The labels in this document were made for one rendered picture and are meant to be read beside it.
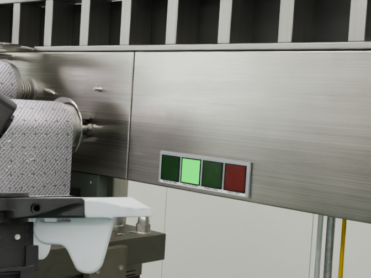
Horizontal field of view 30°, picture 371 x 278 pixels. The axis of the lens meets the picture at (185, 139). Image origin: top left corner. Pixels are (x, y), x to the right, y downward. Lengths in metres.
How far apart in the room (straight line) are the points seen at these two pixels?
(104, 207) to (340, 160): 0.77
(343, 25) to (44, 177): 0.73
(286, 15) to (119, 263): 0.61
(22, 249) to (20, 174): 0.98
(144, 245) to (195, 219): 3.09
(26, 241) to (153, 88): 1.02
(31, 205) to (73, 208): 0.03
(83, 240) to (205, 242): 4.04
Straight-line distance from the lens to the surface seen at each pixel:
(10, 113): 0.57
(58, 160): 1.60
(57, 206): 0.54
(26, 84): 1.89
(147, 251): 1.55
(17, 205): 0.54
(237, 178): 1.38
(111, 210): 0.54
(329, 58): 1.28
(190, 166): 1.46
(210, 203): 4.53
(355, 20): 1.27
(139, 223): 1.57
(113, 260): 1.46
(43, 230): 0.56
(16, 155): 1.54
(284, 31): 1.35
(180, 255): 4.75
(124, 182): 1.92
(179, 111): 1.50
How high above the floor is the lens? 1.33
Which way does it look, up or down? 3 degrees down
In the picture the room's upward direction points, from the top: 4 degrees clockwise
